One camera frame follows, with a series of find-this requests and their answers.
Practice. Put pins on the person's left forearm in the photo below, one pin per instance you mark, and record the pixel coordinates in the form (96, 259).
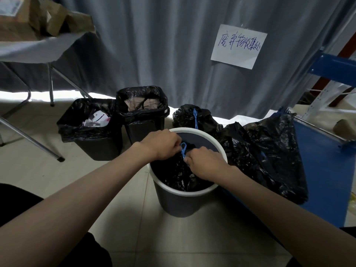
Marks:
(72, 208)

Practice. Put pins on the white paper waste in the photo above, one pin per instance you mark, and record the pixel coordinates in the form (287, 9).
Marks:
(96, 119)

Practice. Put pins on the white perforated rack upright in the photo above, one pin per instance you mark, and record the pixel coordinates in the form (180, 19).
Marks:
(324, 100)

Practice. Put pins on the tall black square trash bin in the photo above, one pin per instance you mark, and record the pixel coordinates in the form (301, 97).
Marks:
(144, 119)

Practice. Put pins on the blue shelf rack beam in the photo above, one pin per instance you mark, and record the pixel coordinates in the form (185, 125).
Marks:
(332, 68)

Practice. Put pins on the blue flat board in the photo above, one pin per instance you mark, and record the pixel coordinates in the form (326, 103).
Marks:
(325, 169)

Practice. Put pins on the person's left hand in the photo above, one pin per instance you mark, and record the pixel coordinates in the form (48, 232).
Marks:
(160, 145)

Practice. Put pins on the person's right hand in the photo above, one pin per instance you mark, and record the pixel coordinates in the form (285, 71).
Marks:
(210, 165)

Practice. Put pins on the small tied black trash bag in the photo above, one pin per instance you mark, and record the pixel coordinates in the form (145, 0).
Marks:
(194, 119)

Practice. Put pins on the grey curtain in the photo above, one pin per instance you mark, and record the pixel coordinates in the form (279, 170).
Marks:
(172, 47)

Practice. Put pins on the large black trash bag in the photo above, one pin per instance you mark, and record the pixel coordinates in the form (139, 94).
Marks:
(267, 158)

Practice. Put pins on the person's right fingers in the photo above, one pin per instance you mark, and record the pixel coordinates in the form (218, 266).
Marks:
(192, 159)

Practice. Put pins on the person's black trousers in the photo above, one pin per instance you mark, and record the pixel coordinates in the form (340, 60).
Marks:
(16, 202)

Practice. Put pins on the white handwritten paper sign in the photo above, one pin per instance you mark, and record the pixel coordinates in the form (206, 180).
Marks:
(238, 46)

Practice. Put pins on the person's left fingers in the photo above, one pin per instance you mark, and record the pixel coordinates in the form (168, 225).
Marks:
(175, 145)

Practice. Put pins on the brown cardboard scrap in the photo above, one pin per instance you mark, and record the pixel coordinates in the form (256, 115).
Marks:
(345, 129)

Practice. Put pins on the brown waste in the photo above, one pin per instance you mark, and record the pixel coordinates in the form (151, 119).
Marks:
(140, 102)

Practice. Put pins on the wide black square trash bin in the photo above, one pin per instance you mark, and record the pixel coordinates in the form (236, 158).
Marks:
(91, 141)

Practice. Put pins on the crumpled brown cardboard pieces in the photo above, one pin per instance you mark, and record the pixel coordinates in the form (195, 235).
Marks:
(68, 20)

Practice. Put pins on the white folding table metal legs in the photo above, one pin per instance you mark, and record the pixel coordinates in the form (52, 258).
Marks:
(36, 50)

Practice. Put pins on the grey round bin white rim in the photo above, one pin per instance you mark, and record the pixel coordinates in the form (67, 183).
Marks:
(180, 201)

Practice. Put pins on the large cardboard box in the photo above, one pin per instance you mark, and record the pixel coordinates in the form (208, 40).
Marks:
(16, 19)

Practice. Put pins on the person's right forearm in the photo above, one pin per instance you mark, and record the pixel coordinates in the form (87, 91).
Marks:
(283, 216)

